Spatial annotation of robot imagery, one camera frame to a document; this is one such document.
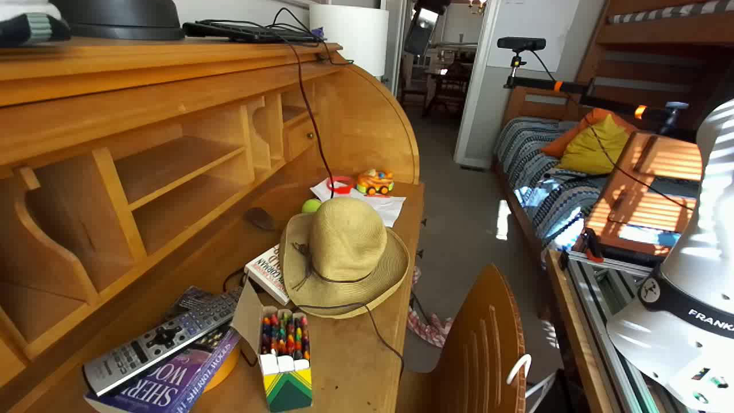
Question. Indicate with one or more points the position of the black bar with orange clamps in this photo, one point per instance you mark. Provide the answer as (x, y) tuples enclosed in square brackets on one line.
[(552, 83)]

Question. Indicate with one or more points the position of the striped bed bedding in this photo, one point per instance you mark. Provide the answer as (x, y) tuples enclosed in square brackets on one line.
[(527, 161)]

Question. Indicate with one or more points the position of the yellow pillow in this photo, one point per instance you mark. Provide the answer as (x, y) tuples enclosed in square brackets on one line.
[(597, 151)]

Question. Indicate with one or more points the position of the wooden slatted board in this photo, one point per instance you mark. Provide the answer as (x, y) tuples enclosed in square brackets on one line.
[(642, 208)]

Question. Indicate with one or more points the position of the wooden bunk bed frame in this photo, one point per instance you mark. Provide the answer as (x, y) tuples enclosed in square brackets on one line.
[(650, 46)]

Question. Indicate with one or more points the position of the white red-lettered book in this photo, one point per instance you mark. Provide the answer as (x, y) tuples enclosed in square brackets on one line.
[(266, 273)]

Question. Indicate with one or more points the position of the black dome-shaped object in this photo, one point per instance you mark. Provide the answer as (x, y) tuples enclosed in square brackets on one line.
[(115, 20)]

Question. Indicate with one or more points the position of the straw hat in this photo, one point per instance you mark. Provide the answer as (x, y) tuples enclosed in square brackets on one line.
[(345, 238)]

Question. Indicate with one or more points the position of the robot mounting table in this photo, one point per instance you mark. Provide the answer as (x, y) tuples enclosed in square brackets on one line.
[(587, 335)]

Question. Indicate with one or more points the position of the yellow orange toy car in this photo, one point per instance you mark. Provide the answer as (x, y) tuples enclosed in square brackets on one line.
[(374, 185)]

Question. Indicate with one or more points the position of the orange pillow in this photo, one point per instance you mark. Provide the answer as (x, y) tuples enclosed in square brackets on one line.
[(562, 144)]

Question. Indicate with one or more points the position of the black camera on tripod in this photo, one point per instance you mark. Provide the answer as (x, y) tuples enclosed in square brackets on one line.
[(522, 44)]

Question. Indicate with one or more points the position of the striped folded cloth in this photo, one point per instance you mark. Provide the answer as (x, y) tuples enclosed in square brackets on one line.
[(31, 25)]

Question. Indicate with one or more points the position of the patterned cloth on floor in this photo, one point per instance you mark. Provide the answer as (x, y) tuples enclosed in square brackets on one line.
[(430, 327)]

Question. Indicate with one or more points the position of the open crayon box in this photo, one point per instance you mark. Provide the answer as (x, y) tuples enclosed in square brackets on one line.
[(288, 382)]

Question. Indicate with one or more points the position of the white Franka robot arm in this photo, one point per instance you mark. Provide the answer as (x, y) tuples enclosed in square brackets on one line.
[(689, 305)]

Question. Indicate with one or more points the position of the wooden roll-top desk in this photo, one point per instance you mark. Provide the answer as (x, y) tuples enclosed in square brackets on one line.
[(77, 115)]

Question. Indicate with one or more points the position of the wooden chair back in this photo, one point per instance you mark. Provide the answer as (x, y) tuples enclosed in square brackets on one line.
[(483, 344)]

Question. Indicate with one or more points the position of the white paper sheet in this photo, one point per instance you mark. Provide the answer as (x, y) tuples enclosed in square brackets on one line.
[(386, 208)]

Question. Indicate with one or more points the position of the purple paperback book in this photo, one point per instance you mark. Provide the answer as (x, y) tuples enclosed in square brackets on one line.
[(163, 386)]

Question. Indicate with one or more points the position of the black flat electronic device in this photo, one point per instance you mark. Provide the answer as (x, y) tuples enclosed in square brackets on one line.
[(244, 32)]

